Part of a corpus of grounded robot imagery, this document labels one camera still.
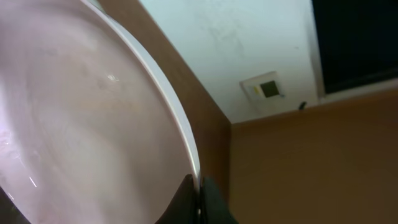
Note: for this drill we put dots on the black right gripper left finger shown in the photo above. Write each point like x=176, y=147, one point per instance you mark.
x=182, y=209

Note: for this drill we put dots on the dark window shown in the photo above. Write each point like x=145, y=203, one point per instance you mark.
x=357, y=41

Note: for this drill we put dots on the white wall socket plate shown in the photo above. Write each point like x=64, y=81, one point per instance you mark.
x=263, y=90

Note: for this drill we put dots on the pink white plate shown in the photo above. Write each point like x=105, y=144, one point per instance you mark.
x=91, y=129

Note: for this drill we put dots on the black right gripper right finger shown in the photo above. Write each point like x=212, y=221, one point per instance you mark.
x=214, y=209

